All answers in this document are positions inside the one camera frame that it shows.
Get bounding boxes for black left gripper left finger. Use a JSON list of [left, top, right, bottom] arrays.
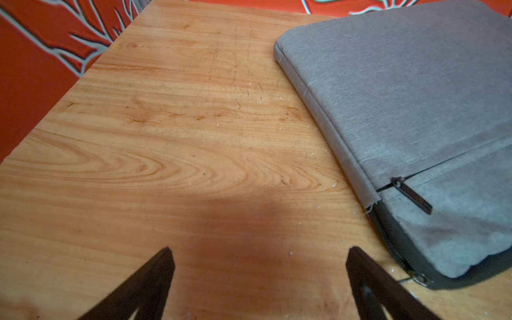
[[80, 247, 175, 319]]

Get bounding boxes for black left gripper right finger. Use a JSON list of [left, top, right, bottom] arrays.
[[345, 247, 439, 319]]

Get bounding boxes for grey zippered laptop bag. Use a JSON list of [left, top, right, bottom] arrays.
[[274, 1, 511, 290]]

